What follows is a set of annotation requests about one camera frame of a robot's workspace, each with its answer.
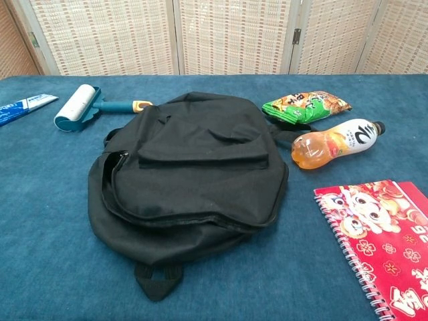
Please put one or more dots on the black metal screen hinge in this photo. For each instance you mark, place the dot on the black metal screen hinge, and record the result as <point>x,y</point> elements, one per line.
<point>32,39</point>
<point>296,36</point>

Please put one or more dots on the teal lint roller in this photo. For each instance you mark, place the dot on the teal lint roller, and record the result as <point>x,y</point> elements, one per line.
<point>77,103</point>

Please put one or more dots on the green orange snack bag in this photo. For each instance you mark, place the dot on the green orange snack bag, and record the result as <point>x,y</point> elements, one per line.
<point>307,105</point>

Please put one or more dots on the red spiral calendar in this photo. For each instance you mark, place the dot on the red spiral calendar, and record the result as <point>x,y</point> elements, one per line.
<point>384,240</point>

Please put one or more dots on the black fabric backpack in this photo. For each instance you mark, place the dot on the black fabric backpack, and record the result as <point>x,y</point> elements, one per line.
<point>200,184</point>

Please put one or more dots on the blue table cloth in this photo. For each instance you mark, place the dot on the blue table cloth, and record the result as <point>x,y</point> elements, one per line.
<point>50,267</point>

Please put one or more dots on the orange drink bottle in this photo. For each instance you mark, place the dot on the orange drink bottle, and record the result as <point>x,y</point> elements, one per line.
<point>334,143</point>

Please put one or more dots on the blue white toothpaste tube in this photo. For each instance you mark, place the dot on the blue white toothpaste tube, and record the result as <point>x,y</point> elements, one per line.
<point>23,105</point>

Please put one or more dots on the woven folding screen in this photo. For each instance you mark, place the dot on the woven folding screen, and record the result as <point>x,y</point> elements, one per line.
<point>230,36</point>

